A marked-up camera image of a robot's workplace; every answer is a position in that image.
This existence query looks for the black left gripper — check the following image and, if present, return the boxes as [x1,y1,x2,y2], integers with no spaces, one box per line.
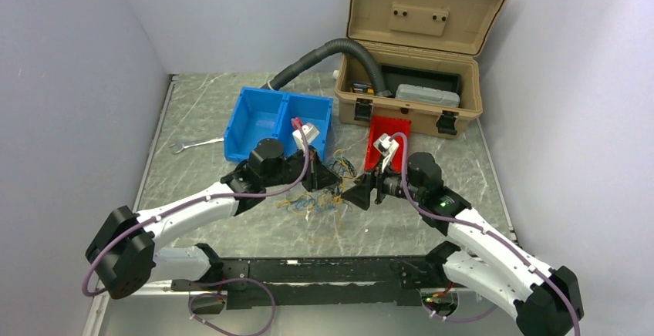
[263,146,342,193]

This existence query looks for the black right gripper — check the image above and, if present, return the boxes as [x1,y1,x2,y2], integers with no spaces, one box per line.
[341,154,424,210]

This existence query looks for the yellow blue black wires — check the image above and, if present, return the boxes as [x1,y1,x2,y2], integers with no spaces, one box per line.
[275,150,359,237]

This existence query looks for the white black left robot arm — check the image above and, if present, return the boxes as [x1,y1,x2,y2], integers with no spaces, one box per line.
[85,138,342,300]

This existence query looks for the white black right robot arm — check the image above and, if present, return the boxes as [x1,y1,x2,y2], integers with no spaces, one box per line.
[342,152,584,335]

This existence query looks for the red plastic bin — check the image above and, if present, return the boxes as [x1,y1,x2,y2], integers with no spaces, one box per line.
[363,115,413,171]

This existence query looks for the blue double plastic bin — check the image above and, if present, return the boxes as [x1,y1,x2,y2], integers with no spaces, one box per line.
[224,87,333,163]

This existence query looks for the small box in toolbox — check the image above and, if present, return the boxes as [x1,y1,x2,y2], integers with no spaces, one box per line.
[351,82,375,94]

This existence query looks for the grey plastic case in toolbox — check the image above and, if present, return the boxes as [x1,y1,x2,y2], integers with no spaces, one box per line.
[395,84,460,107]

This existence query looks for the black tray in toolbox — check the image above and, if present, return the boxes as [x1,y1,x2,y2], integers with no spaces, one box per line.
[381,65,462,95]

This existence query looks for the silver wrench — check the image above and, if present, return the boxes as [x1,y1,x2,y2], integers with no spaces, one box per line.
[169,137,224,154]

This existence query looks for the tan plastic toolbox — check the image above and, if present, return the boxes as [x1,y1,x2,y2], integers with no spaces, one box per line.
[335,0,507,139]

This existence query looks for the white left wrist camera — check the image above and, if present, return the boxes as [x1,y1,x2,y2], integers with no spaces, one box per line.
[291,117,320,149]

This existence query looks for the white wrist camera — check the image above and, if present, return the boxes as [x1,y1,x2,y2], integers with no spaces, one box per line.
[291,117,320,149]
[373,133,399,163]

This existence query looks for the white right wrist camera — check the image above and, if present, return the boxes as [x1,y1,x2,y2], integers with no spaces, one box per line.
[373,133,399,163]

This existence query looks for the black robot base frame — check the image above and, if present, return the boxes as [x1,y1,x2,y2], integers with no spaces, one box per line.
[171,254,459,310]

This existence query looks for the grey corrugated hose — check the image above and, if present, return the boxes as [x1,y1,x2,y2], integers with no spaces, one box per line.
[266,38,393,99]

